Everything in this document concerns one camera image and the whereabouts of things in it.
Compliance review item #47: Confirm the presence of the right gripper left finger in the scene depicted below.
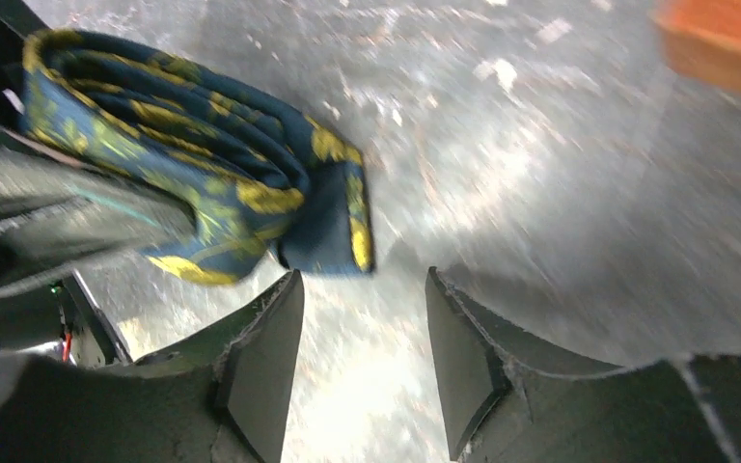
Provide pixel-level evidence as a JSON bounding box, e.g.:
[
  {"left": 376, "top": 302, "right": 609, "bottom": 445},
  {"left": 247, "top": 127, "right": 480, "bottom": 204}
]
[{"left": 135, "top": 270, "right": 304, "bottom": 462}]

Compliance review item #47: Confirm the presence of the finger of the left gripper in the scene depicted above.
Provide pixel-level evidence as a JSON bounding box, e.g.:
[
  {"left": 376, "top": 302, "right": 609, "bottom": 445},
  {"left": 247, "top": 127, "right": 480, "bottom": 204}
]
[{"left": 0, "top": 126, "right": 196, "bottom": 297}]

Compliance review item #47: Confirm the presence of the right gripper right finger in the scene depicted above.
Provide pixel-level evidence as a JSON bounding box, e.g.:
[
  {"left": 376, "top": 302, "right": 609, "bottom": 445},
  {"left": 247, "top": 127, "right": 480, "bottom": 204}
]
[{"left": 425, "top": 266, "right": 618, "bottom": 462}]

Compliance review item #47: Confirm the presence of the navy yellow floral tie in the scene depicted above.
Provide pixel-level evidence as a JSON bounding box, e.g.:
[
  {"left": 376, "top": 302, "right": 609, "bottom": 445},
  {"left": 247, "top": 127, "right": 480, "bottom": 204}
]
[{"left": 21, "top": 29, "right": 375, "bottom": 286}]

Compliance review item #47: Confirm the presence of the orange wooden compartment tray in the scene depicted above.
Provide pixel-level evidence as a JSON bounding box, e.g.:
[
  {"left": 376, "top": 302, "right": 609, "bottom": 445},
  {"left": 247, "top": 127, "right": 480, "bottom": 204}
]
[{"left": 653, "top": 0, "right": 741, "bottom": 94}]

